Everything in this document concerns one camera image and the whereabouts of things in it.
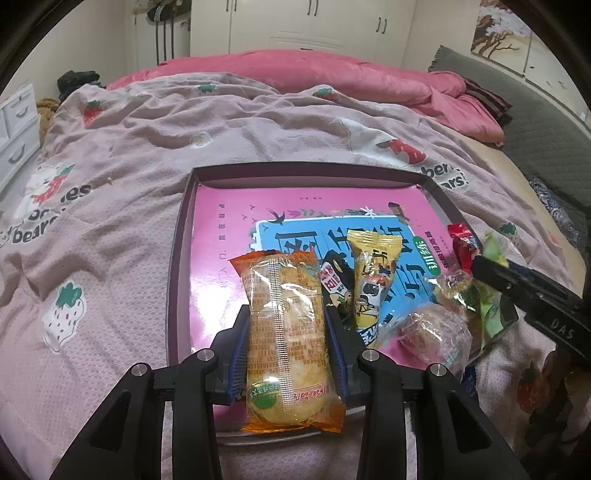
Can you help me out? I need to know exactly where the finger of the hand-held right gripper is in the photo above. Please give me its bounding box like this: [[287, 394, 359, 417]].
[[504, 259, 575, 297], [471, 255, 532, 324]]

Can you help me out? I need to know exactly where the white drawer chest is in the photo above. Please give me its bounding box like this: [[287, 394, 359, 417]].
[[0, 83, 42, 195]]

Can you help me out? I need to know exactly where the brown cake in clear wrapper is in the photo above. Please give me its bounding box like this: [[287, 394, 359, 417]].
[[397, 305, 474, 377]]

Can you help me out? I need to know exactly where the yellow cartoon snack packet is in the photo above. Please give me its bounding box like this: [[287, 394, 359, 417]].
[[346, 228, 402, 347]]

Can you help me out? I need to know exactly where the amber candy packet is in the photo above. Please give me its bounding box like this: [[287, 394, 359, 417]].
[[434, 270, 476, 315]]

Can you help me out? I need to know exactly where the beige bed sheet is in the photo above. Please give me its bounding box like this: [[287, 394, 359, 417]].
[[457, 138, 578, 259]]

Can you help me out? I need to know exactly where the strawberry print blanket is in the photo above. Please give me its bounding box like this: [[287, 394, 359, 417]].
[[0, 71, 591, 480]]

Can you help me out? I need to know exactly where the tree wall painting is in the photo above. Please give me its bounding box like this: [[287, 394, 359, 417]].
[[471, 0, 591, 125]]

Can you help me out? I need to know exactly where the grey padded headboard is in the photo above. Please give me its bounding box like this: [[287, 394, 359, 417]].
[[428, 45, 591, 208]]

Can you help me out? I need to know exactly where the shallow purple cardboard box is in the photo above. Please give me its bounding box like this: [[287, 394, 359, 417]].
[[166, 161, 485, 446]]

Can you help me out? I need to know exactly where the small black red packet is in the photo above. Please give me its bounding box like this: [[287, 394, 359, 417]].
[[320, 251, 356, 319]]

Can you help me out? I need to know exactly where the floral patterned cloth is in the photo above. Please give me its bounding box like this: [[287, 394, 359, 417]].
[[529, 178, 585, 245]]

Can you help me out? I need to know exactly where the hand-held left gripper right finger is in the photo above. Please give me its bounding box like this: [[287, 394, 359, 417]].
[[325, 307, 529, 480]]

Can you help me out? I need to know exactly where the dark striped cloth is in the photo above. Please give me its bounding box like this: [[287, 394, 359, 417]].
[[462, 78, 513, 121]]

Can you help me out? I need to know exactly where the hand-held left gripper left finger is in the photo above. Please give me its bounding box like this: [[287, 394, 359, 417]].
[[51, 305, 250, 480]]

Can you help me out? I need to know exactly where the light green snack packet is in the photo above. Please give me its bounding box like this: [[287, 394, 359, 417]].
[[478, 231, 520, 352]]

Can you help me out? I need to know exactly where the red candy packet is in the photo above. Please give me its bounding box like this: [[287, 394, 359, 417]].
[[447, 223, 483, 273]]

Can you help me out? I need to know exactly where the brown plush toy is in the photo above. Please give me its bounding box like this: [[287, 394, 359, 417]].
[[36, 98, 61, 139]]

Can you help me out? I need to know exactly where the pink quilt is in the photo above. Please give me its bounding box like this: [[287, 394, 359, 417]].
[[106, 52, 506, 147]]

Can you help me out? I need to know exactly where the white wardrobe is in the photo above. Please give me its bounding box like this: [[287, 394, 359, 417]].
[[190, 0, 419, 70]]

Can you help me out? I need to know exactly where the orange rice cracker packet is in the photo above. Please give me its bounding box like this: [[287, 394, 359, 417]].
[[229, 249, 347, 435]]

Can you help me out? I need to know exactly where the pink children's book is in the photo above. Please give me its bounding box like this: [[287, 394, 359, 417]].
[[187, 182, 462, 435]]

